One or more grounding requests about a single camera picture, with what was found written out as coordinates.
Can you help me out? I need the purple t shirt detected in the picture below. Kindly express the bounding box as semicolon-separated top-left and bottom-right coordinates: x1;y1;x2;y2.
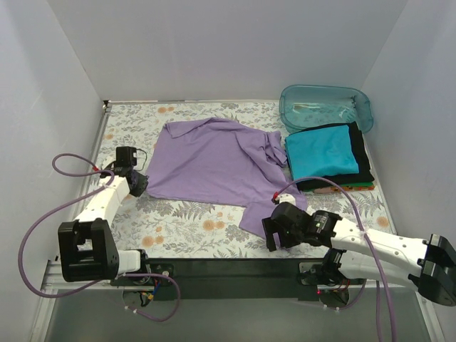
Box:
146;118;307;237

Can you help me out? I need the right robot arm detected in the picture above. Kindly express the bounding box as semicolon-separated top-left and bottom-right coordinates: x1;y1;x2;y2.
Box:
262;202;455;306

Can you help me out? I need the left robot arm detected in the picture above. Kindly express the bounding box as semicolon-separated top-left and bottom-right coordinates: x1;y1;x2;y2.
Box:
58;146;152;285

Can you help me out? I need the pink folded t shirt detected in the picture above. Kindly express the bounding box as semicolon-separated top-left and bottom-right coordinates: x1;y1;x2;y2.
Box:
313;187;338;194

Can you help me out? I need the floral table mat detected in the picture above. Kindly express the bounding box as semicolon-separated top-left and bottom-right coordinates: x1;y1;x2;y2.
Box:
95;101;395;258

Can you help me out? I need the green folded t shirt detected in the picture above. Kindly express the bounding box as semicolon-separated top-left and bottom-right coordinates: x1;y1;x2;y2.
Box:
341;182;375;191

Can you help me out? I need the teal folded t shirt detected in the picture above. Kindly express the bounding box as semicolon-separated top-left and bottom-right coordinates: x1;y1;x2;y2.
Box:
285;125;359;179

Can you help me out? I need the teal plastic bin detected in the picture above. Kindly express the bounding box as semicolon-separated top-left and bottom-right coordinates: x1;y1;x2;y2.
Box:
279;85;374;133

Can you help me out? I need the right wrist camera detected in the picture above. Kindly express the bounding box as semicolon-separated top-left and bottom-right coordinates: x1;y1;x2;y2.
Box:
272;192;296;205

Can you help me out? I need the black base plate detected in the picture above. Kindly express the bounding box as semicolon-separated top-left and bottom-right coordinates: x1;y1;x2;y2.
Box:
110;258;368;302

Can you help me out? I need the aluminium frame rail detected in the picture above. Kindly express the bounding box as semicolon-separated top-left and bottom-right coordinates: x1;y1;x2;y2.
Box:
41;261;418;291

